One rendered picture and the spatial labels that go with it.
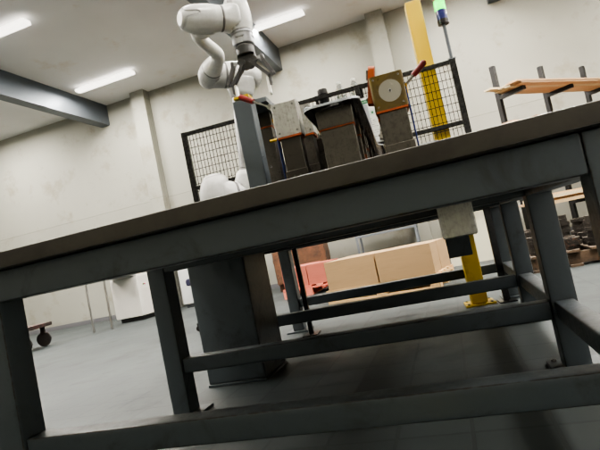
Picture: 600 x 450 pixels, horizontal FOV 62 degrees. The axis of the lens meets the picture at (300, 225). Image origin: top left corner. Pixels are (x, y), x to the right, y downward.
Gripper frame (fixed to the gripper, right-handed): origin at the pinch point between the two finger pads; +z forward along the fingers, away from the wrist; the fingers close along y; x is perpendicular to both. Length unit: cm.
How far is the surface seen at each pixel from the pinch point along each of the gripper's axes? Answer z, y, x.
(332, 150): 35, 30, -29
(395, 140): 36, 50, -26
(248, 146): 23.5, -1.7, -16.8
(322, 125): 25.9, 28.3, -29.5
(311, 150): 27.1, 17.8, -0.4
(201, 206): 51, 8, -92
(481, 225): 77, 126, 449
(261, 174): 34.5, 0.8, -16.8
